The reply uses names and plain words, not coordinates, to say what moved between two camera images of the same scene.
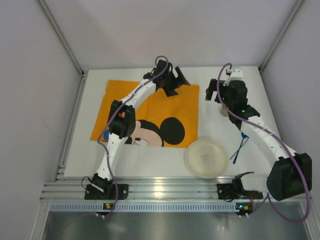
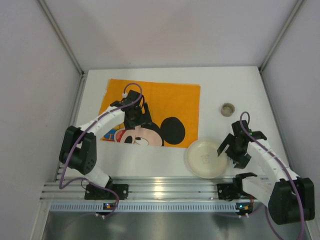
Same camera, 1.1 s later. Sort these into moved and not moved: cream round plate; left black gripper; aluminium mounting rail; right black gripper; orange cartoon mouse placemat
Moved: right black gripper; left black gripper
Not moved: aluminium mounting rail; cream round plate; orange cartoon mouse placemat
